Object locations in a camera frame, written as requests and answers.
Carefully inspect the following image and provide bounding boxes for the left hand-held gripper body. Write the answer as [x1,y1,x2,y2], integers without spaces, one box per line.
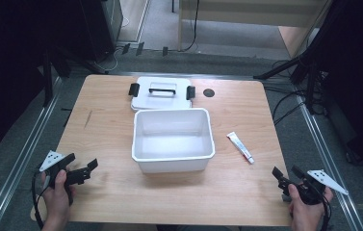
[38,149,92,190]

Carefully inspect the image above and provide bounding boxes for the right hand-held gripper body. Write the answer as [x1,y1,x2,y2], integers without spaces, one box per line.
[279,168,350,206]

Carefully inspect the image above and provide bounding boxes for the person's right hand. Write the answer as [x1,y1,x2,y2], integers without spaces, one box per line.
[287,183,335,231]

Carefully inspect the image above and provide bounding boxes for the person's left hand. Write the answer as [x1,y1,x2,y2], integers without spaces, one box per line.
[40,168,77,231]

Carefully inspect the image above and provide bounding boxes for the white ointment tube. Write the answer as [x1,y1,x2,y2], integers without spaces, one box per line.
[226,131,255,165]

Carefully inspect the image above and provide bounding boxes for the black metal stand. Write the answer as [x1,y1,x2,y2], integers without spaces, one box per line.
[41,47,55,108]

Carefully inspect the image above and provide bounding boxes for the white plastic storage box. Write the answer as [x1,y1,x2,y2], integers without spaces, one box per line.
[131,108,217,174]

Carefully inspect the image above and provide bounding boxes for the black tripod stand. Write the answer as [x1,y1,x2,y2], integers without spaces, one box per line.
[253,44,326,115]

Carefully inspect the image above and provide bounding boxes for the black curtain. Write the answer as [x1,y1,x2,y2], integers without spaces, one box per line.
[293,0,363,176]
[0,0,89,162]

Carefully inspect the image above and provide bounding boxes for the black cabinet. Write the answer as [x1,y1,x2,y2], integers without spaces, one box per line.
[81,0,124,64]

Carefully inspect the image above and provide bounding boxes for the light wooden furniture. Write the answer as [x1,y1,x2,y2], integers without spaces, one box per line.
[177,0,332,60]

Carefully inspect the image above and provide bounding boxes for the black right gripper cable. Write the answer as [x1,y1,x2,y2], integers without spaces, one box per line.
[321,194,333,231]

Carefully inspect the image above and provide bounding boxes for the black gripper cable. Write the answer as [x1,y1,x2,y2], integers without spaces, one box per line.
[321,194,333,231]
[30,172,48,231]

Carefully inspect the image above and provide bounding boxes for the metal floor rail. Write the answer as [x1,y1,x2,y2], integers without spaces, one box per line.
[296,94,363,231]
[0,76,64,231]

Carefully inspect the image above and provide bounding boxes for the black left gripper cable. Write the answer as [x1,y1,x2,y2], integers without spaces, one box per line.
[30,172,48,231]

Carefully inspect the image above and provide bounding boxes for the black floor cables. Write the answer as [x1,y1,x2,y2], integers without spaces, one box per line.
[264,61,327,127]

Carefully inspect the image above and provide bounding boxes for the white lid with black handle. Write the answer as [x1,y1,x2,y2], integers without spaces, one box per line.
[128,76,196,113]

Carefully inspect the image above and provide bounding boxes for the white floor cable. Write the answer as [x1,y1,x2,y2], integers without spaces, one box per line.
[103,17,131,72]

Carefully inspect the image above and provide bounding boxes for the black hanging cable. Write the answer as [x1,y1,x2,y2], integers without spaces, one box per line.
[182,0,201,53]

